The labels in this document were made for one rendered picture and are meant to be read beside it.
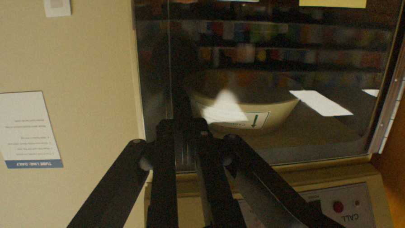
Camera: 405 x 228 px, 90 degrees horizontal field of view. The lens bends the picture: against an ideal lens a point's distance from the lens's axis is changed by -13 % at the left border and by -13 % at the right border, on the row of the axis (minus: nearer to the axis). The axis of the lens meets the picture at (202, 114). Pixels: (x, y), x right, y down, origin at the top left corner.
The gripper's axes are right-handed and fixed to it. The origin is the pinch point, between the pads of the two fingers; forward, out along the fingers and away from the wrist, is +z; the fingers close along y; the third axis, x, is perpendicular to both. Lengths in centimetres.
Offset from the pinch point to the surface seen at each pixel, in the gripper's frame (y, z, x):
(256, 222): 7.9, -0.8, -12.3
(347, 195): 20.7, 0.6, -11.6
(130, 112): -14, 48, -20
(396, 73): 25.3, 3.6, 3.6
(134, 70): -4.4, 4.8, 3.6
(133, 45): -4.3, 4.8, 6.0
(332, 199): 18.3, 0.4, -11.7
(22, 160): -54, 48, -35
